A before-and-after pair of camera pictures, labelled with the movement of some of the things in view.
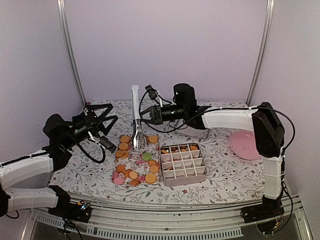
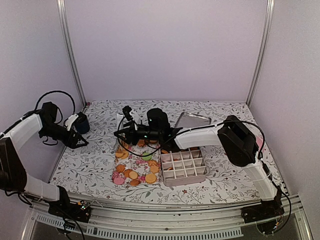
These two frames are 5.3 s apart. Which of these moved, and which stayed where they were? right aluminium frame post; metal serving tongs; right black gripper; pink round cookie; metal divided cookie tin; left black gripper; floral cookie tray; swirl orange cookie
Moved: left black gripper; right black gripper; metal serving tongs
Stayed: right aluminium frame post; pink round cookie; floral cookie tray; metal divided cookie tin; swirl orange cookie
